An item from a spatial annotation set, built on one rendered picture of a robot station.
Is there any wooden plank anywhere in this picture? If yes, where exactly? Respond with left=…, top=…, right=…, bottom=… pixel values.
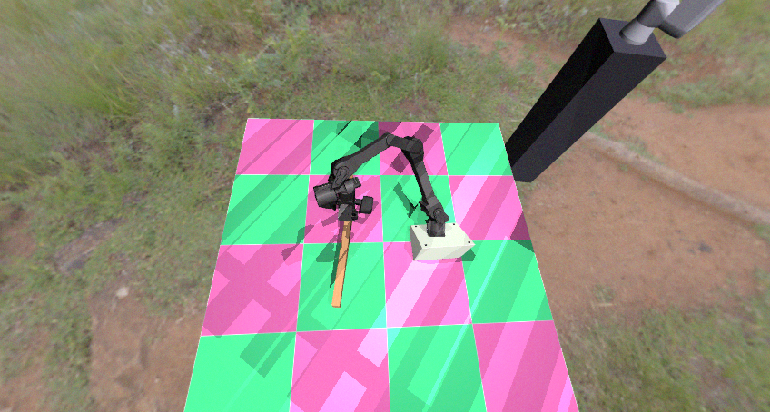
left=331, top=221, right=352, bottom=308

